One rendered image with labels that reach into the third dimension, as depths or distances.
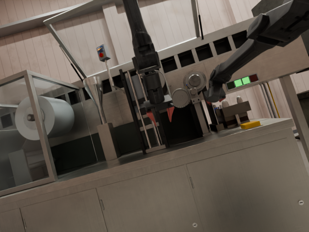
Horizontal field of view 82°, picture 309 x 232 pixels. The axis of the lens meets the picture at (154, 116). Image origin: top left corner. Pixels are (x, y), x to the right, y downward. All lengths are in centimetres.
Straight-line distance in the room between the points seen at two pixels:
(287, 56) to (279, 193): 108
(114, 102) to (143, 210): 94
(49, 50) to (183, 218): 461
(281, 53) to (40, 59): 462
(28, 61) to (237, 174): 489
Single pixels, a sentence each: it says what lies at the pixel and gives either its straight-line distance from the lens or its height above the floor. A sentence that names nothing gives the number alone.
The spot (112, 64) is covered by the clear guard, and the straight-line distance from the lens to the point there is 170.
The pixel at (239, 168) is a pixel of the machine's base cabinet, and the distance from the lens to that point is 98.
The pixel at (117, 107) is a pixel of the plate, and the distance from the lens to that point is 160.
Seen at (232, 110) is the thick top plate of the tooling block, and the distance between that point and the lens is 118.
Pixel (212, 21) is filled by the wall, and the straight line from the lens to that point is 498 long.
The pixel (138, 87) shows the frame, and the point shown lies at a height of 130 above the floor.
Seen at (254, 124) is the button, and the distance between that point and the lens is 97.
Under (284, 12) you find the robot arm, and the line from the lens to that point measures 52.
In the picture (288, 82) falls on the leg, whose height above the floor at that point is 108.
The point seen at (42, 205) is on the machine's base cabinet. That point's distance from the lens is 129.
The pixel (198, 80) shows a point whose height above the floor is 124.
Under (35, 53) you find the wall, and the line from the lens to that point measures 516.
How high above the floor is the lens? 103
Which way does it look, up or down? 4 degrees up
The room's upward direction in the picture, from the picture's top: 17 degrees counter-clockwise
